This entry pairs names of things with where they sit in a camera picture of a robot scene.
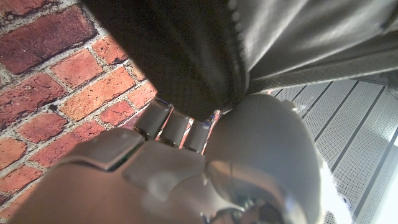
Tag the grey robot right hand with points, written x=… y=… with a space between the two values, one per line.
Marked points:
x=186 y=174

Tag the printed red brick backdrop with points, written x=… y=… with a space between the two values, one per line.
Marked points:
x=62 y=87

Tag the black backpack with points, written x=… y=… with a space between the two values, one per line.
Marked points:
x=248 y=40

